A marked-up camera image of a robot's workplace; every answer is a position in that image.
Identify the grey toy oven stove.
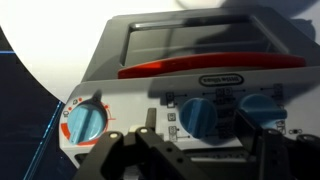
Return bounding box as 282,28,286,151
59,7,320,165

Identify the blue knob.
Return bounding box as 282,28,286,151
67,103,107,145
237,94,287,127
179,98,218,139

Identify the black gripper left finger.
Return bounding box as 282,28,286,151
72,108,210,180

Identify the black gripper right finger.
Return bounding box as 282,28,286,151
233,110,320,180

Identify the red oven door handle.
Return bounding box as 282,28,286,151
118,52,306,79

